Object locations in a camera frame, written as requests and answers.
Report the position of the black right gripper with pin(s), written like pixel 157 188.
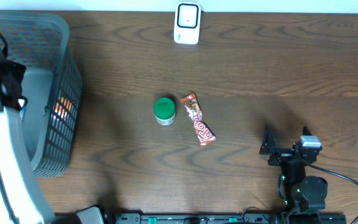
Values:
pixel 281 154

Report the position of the red chocolate bar wrapper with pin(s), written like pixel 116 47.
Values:
pixel 195 113

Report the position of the green lid jar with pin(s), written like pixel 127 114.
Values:
pixel 164 111

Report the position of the orange small box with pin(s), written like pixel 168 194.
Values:
pixel 63 107

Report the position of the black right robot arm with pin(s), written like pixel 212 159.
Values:
pixel 304 195

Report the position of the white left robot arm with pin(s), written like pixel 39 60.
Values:
pixel 21 199

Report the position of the white barcode scanner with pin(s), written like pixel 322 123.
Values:
pixel 187 23

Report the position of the grey plastic basket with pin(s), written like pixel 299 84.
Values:
pixel 39 41

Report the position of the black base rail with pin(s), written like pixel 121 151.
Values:
pixel 96 214

